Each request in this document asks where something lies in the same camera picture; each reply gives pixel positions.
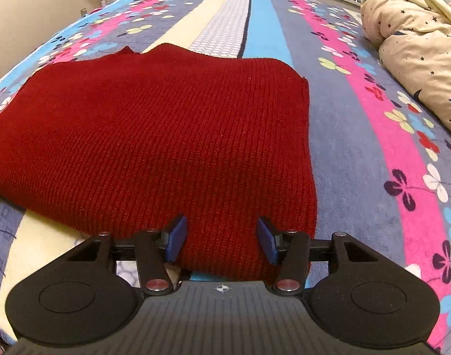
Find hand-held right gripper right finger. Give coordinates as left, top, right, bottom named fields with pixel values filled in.
left=257, top=216, right=382, bottom=296

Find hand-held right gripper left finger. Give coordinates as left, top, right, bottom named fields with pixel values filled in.
left=64, top=215, right=189, bottom=296

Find red knit sweater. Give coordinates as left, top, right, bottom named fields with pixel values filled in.
left=0, top=43, right=318, bottom=282

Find floral striped bed sheet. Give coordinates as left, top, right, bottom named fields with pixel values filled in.
left=0, top=0, right=451, bottom=355

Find cream star-print quilt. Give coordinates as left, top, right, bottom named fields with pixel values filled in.
left=360, top=0, right=451, bottom=137

